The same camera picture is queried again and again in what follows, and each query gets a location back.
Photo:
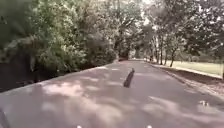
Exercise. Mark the grey asphalt path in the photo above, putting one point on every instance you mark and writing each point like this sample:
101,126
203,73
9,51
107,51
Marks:
100,96

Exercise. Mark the row of trees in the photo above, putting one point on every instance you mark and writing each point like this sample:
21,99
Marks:
166,30

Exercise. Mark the dense green bushes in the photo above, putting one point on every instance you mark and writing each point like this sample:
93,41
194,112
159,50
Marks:
50,36

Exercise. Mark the dirt verge strip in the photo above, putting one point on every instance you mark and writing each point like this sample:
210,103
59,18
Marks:
196,79

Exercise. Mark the green grass field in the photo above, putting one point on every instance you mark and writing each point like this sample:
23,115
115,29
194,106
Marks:
203,67

